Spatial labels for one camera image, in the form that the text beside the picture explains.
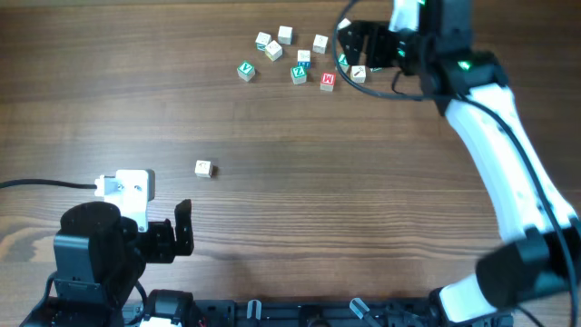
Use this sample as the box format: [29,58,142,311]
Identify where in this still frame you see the red letter M block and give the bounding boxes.
[320,73,337,92]

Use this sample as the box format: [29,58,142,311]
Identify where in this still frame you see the plain white corner block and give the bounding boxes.
[337,18,351,30]

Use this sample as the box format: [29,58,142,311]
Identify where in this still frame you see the white picture wooden block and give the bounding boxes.
[312,35,329,54]

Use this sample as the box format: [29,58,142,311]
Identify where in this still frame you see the green letter V block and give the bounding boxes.
[237,61,256,82]

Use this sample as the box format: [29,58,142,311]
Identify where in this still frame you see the green letter Z block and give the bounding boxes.
[290,65,307,84]

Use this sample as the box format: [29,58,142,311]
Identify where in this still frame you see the white block blue side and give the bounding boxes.
[297,50,311,69]

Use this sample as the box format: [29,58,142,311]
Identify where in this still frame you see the teal sided white block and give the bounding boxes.
[255,32,272,52]

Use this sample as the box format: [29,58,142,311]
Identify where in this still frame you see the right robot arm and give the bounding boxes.
[331,0,580,326]

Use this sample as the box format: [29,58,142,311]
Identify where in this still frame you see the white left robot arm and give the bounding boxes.
[23,200,202,326]

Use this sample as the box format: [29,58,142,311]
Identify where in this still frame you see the blue sided letter block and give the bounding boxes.
[194,160,213,178]

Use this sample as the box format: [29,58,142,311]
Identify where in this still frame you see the yellow sided wooden block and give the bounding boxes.
[264,40,283,62]

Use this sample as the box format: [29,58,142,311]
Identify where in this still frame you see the hammer picture yellow block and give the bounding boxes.
[350,65,367,84]

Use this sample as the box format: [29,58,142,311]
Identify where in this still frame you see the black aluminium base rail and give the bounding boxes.
[122,297,516,327]

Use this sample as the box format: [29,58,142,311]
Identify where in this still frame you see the green letter J block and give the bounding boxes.
[336,53,350,74]

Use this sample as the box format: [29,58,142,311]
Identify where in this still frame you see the plain white wooden block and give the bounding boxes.
[278,25,293,45]

